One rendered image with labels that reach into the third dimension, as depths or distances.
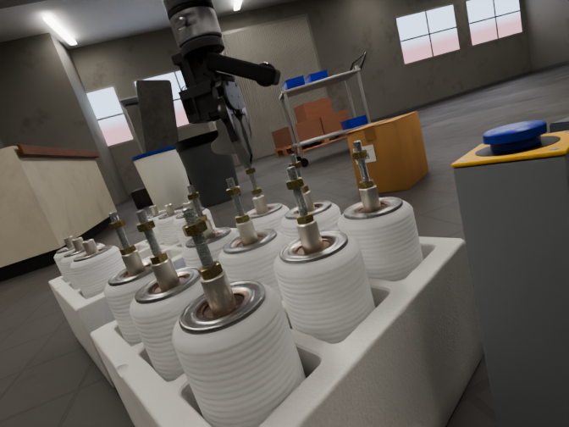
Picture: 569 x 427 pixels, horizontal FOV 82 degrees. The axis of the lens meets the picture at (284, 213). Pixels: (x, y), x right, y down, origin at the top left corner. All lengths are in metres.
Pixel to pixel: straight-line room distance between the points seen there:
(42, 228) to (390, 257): 2.42
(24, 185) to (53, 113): 5.22
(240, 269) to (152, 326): 0.12
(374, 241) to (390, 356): 0.13
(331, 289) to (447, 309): 0.17
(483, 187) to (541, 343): 0.13
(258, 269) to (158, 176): 2.94
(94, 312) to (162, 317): 0.39
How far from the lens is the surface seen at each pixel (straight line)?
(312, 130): 6.04
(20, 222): 2.67
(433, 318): 0.42
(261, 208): 0.59
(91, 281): 0.77
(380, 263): 0.41
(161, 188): 3.32
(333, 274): 0.32
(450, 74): 11.14
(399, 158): 1.49
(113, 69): 8.64
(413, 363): 0.39
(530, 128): 0.30
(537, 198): 0.28
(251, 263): 0.40
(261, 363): 0.27
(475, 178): 0.29
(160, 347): 0.38
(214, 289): 0.28
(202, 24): 0.59
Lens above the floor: 0.37
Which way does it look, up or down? 13 degrees down
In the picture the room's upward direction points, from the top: 17 degrees counter-clockwise
